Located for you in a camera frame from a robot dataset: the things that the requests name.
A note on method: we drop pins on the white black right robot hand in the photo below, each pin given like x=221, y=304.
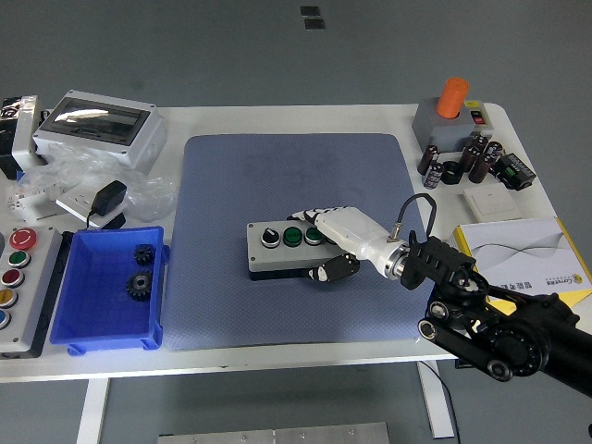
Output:
x=351, y=229

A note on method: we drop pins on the grey four-button control box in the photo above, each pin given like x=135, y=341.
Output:
x=277, y=259

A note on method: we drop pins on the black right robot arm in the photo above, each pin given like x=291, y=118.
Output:
x=518, y=342

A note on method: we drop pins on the black printed capacitor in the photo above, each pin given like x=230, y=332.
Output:
x=433, y=176

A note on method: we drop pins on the grey-blue textured mat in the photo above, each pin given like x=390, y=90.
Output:
x=259, y=176

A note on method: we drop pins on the orange cylinder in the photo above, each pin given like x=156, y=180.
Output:
x=452, y=97

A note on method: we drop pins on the yellow white cardboard box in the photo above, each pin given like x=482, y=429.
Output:
x=518, y=250

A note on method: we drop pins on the black terminal module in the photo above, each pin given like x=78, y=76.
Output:
x=515, y=171

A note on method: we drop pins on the black table control panel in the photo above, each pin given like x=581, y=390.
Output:
x=461, y=364

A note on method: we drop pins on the white table leg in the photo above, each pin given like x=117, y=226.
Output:
x=92, y=411
x=437, y=407

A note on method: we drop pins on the clear plastic bag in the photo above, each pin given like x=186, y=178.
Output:
x=148, y=194

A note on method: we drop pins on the dark floor plate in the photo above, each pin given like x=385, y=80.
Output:
x=314, y=24
x=310, y=11

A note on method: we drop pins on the small black gear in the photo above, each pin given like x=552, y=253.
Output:
x=144, y=255

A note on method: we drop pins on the grey metal plate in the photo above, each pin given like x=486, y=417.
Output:
x=277, y=435

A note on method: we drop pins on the large black gear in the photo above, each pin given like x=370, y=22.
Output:
x=139, y=286

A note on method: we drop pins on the black power adapter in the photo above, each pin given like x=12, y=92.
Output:
x=108, y=196

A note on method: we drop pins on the blue plastic bin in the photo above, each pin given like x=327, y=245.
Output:
x=97, y=319

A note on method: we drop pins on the white power socket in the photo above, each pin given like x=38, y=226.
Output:
x=74, y=201

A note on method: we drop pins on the large grey pushbutton station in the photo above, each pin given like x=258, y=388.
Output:
x=32, y=305

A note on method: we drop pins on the white metal device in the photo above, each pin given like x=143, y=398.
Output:
x=23, y=143

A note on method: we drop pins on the grey switch box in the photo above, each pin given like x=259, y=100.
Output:
x=425, y=122

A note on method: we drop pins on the white wall switch plate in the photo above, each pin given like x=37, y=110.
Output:
x=492, y=203

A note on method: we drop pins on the grey enclosure with clear lid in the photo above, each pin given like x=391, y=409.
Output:
x=120, y=139

